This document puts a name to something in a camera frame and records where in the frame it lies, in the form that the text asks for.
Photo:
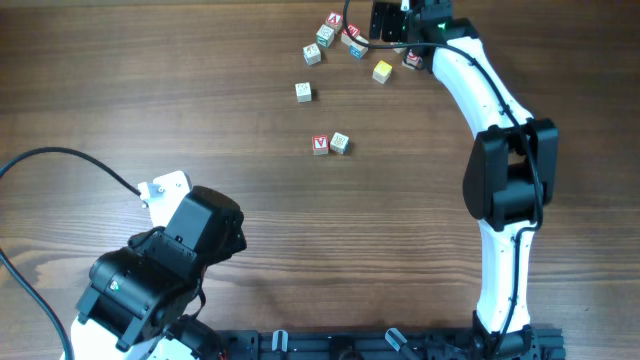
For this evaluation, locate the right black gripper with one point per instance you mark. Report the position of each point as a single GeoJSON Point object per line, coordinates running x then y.
{"type": "Point", "coordinates": [391, 16]}

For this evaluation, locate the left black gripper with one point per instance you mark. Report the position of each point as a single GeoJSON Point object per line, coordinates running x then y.
{"type": "Point", "coordinates": [235, 244]}

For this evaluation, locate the yellow K letter block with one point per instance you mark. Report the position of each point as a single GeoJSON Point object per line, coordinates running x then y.
{"type": "Point", "coordinates": [339, 143]}

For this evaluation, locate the red V letter block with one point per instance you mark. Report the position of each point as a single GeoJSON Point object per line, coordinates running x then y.
{"type": "Point", "coordinates": [320, 145]}

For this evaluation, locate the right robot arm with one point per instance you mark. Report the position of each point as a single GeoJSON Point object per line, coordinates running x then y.
{"type": "Point", "coordinates": [509, 178]}

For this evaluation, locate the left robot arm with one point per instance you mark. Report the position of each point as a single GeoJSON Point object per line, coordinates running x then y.
{"type": "Point", "coordinates": [136, 292]}

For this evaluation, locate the red W letter block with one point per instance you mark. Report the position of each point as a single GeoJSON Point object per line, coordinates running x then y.
{"type": "Point", "coordinates": [348, 32]}

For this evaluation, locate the blue edged picture block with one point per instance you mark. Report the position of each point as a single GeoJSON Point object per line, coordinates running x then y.
{"type": "Point", "coordinates": [359, 47]}

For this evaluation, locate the red Q letter block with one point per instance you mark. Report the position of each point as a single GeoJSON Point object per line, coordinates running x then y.
{"type": "Point", "coordinates": [412, 61]}

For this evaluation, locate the yellow W letter block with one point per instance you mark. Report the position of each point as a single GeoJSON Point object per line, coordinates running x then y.
{"type": "Point", "coordinates": [382, 72]}

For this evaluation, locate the red A letter block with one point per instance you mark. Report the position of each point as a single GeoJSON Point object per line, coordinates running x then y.
{"type": "Point", "coordinates": [334, 20]}

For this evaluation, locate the teal edged picture block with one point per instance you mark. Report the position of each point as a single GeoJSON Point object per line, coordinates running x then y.
{"type": "Point", "coordinates": [325, 36]}

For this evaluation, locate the plain block beside V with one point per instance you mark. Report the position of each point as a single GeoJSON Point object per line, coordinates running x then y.
{"type": "Point", "coordinates": [312, 54]}

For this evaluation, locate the lone plain wooden block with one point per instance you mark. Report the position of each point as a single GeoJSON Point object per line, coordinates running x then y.
{"type": "Point", "coordinates": [303, 92]}

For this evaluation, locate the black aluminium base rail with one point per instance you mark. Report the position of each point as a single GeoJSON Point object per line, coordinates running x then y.
{"type": "Point", "coordinates": [350, 345]}

